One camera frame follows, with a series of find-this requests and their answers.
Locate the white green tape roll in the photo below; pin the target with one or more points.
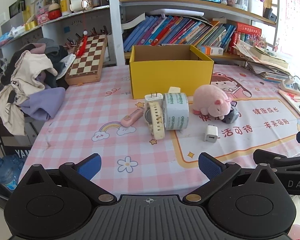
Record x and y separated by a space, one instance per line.
175 111

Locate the stack of papers and books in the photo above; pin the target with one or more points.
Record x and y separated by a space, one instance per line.
261 63

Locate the pile of clothes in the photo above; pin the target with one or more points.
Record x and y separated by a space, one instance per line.
30 84

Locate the small white charger cube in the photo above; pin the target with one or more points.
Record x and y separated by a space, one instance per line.
211 134

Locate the pink plush pig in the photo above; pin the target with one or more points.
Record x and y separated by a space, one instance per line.
211 100

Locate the pink checkered table mat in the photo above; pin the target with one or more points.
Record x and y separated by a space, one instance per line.
133 162

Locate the cream watch with strap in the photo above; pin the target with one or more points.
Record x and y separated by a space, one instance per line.
153 116

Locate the orange white medicine box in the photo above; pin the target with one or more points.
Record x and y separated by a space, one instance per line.
209 50

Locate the cream eraser block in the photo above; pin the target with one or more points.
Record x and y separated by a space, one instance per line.
174 90

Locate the row of leaning books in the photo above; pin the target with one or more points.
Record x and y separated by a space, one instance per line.
157 30

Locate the red white doll figure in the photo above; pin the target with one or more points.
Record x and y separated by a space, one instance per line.
54 11

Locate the blue water bottle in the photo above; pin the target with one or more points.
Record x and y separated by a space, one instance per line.
10 170

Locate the white plug adapter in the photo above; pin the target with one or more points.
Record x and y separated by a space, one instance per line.
154 97

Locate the red tassel ornament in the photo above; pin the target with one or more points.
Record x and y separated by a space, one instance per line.
81 48

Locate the grey toy truck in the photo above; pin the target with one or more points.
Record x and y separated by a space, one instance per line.
233 115

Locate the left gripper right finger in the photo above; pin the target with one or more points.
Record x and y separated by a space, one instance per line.
220 176

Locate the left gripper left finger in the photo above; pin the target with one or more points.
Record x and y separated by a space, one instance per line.
79 176

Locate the red dictionary book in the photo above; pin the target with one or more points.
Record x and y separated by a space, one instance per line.
244 32

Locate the white bookshelf frame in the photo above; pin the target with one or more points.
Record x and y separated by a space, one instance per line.
120 10

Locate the white power strip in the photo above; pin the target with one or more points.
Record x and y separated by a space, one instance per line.
291 85

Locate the yellow cardboard box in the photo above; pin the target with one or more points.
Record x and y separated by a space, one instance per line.
157 68

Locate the wooden chess board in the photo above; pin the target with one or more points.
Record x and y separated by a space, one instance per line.
88 67

